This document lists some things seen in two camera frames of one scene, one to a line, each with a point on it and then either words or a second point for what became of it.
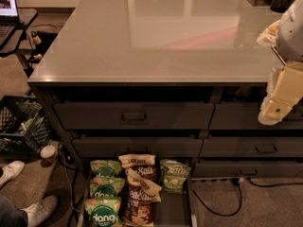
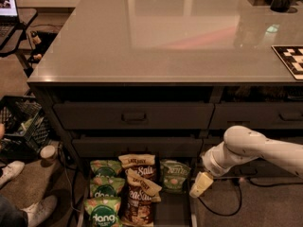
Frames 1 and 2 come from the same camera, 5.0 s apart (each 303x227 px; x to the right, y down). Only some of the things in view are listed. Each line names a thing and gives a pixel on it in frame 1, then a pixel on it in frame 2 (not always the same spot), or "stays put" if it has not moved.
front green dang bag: [103, 211] stays put
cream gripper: [291, 35] -> [209, 164]
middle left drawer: [158, 147] stays put
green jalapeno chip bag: [173, 175] stays put
